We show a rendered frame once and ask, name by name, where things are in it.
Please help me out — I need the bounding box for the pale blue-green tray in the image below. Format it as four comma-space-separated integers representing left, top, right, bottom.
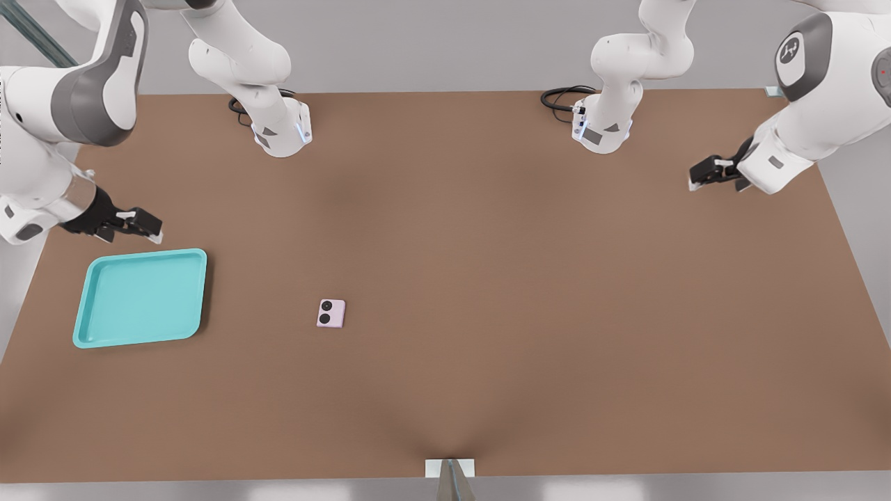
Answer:
72, 248, 208, 349

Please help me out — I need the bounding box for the small pale lilac phone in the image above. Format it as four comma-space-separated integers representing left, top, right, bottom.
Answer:
317, 299, 347, 329

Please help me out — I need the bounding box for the black cable loop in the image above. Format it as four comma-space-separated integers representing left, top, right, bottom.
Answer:
540, 85, 600, 125
228, 88, 297, 127

